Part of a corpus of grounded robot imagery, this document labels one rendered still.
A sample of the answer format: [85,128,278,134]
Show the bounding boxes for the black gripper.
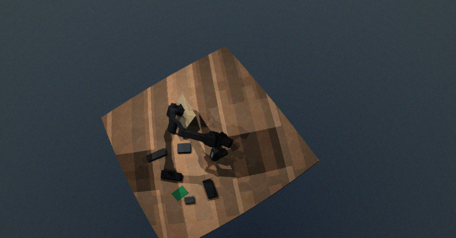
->
[216,145,228,158]

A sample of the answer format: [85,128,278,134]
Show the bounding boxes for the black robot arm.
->
[166,103,233,148]

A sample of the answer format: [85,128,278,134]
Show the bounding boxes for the green flat rectangular block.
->
[172,186,189,201]

